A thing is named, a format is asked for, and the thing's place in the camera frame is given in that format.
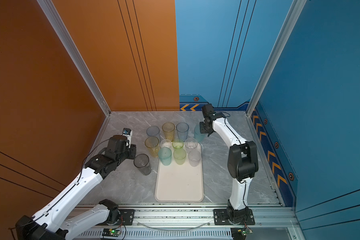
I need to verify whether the teal textured tumbler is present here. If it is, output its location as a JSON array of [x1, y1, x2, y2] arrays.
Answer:
[[158, 147, 172, 166], [194, 123, 207, 143]]

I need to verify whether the clear stemmed glass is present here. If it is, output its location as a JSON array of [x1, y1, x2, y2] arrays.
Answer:
[[184, 138, 199, 153]]

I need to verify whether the dark smoky tumbler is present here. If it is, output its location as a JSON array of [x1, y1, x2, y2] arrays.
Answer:
[[134, 154, 152, 176]]

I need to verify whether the clear plastic cup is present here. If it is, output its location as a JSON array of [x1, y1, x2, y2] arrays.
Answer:
[[188, 150, 202, 167]]

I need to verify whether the small green faceted glass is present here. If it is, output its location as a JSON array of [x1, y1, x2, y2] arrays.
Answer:
[[172, 139, 184, 150]]

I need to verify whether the yellow tumbler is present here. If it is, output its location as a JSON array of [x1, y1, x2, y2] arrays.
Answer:
[[145, 137, 160, 158]]

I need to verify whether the light green dotted cup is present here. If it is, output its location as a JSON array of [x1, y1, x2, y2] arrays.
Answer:
[[174, 149, 187, 165]]

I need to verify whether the grey-blue frosted tumbler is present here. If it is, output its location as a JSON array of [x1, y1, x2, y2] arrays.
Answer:
[[146, 126, 160, 143]]

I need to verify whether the small clear faceted glass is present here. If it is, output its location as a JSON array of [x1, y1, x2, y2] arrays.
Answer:
[[160, 139, 172, 148]]

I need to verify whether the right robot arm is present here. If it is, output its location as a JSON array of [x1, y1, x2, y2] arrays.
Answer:
[[200, 104, 259, 225]]

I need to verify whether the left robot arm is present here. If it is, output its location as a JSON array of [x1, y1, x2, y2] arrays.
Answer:
[[13, 128, 136, 240]]

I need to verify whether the white rectangular tray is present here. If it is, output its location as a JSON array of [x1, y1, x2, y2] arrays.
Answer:
[[155, 146, 204, 203]]

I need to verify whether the light blue clear tumbler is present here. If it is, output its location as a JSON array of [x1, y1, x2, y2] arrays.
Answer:
[[176, 122, 189, 142]]

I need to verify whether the amber tall tumbler back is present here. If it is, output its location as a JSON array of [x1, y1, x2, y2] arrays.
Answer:
[[162, 122, 175, 142]]

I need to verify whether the left green circuit board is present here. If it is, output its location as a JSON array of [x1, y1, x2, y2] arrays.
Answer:
[[101, 228, 122, 239]]

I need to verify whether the green circuit board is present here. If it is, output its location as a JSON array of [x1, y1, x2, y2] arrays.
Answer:
[[101, 228, 122, 239], [231, 228, 253, 240]]

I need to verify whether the right green circuit board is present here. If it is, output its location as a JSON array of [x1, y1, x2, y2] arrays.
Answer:
[[231, 228, 253, 240]]

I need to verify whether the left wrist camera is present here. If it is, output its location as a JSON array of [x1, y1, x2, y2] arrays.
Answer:
[[122, 128, 132, 144]]

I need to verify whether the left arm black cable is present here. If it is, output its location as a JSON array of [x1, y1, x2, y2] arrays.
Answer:
[[8, 139, 112, 238]]

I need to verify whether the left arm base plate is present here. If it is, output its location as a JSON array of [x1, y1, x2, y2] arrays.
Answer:
[[103, 209, 135, 226]]

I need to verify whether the aluminium front rail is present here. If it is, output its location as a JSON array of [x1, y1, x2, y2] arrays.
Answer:
[[76, 204, 305, 240]]

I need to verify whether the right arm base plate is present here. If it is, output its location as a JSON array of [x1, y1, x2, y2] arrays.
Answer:
[[213, 207, 256, 226]]

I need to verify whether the right aluminium corner post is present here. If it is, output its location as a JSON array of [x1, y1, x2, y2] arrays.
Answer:
[[246, 0, 307, 117]]

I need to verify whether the aluminium corner post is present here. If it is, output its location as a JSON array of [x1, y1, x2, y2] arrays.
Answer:
[[246, 0, 307, 117], [37, 0, 111, 117]]

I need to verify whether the left aluminium corner post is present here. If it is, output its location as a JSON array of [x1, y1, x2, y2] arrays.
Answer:
[[37, 0, 111, 117]]

